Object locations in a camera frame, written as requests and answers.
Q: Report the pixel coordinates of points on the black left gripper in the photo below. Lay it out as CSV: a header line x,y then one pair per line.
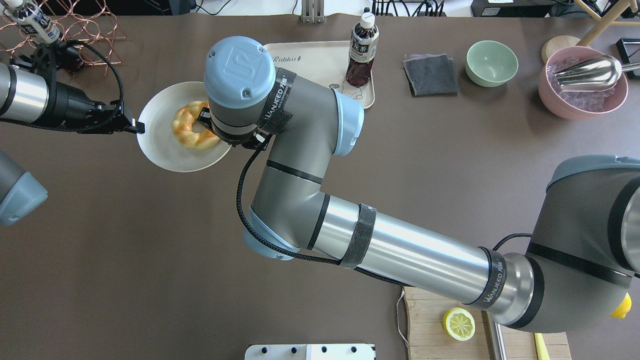
x,y
67,104

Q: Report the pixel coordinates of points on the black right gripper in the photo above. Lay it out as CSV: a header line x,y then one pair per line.
x,y
205,119

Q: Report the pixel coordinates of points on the cream round plate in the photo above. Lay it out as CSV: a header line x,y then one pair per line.
x,y
158,142

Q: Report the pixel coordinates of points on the twisted glazed donut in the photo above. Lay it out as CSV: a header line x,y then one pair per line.
x,y
183,128

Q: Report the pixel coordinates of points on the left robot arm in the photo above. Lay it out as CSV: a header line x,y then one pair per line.
x,y
32,96

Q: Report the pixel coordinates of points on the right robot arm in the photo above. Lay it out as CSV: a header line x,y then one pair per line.
x,y
487,197

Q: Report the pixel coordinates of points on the cream rectangular tray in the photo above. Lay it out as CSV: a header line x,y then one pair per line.
x,y
322,62

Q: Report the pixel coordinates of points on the brown tea bottle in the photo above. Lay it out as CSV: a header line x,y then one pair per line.
x,y
363,47

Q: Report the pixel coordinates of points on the water bottle in rack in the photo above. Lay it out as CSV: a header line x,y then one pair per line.
x,y
32,21

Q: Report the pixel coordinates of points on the grey folded cloth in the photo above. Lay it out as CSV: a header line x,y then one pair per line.
x,y
429,74

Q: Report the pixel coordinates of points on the wooden cutting board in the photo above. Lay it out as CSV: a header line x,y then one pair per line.
x,y
427,339

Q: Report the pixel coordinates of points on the green bowl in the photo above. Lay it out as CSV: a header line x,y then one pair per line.
x,y
490,63

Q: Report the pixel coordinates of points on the half lemon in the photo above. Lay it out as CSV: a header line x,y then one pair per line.
x,y
459,324

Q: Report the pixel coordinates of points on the pink bowl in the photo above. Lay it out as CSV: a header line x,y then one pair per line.
x,y
577,105

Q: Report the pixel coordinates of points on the metal scoop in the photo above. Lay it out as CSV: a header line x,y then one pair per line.
x,y
596,74

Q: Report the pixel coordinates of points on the yellow lemon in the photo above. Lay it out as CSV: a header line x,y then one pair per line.
x,y
623,309

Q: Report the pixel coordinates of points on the copper wire bottle rack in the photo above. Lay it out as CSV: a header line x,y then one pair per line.
x,y
89,21

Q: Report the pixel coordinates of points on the aluminium frame post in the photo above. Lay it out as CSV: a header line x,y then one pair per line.
x,y
313,11

